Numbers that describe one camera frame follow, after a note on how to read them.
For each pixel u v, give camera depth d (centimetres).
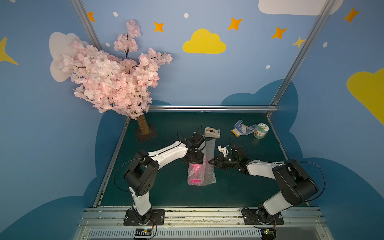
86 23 73
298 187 47
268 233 73
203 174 83
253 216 74
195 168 85
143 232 73
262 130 101
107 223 74
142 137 107
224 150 86
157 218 74
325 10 71
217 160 83
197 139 72
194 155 76
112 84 61
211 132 105
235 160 75
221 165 80
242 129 111
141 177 47
